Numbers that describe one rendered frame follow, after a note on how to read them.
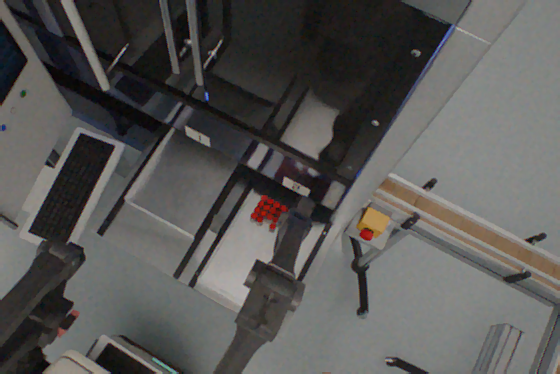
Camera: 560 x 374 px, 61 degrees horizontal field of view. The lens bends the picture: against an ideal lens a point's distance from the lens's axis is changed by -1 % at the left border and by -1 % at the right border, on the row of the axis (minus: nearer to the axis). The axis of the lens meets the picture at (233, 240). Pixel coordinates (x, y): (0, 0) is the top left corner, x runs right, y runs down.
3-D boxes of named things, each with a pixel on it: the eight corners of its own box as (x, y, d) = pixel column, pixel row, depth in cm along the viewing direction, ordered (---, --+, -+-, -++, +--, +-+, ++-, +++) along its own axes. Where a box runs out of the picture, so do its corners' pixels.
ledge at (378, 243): (362, 198, 158) (364, 196, 157) (398, 216, 157) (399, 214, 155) (344, 233, 155) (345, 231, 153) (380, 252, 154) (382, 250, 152)
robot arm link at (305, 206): (278, 219, 122) (308, 235, 122) (297, 182, 125) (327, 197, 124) (271, 230, 134) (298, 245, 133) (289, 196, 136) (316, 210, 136)
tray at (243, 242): (251, 192, 157) (252, 188, 153) (322, 230, 153) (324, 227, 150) (198, 280, 149) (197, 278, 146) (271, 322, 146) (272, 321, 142)
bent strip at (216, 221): (215, 219, 154) (214, 213, 149) (223, 223, 154) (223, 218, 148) (193, 256, 151) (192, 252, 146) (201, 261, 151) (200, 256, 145)
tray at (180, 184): (179, 120, 164) (178, 115, 160) (246, 154, 160) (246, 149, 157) (126, 201, 156) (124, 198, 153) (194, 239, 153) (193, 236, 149)
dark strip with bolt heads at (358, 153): (321, 200, 143) (422, 9, 67) (335, 207, 143) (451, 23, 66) (320, 203, 143) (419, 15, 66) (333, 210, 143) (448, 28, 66)
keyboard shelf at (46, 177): (59, 121, 175) (56, 117, 172) (127, 146, 172) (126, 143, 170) (0, 229, 164) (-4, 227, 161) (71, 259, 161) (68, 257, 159)
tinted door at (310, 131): (209, 105, 128) (190, -100, 71) (354, 178, 123) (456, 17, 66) (208, 107, 128) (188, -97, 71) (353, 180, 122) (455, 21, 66)
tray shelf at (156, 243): (168, 117, 166) (167, 114, 164) (349, 210, 157) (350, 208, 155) (91, 231, 155) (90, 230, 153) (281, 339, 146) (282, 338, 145)
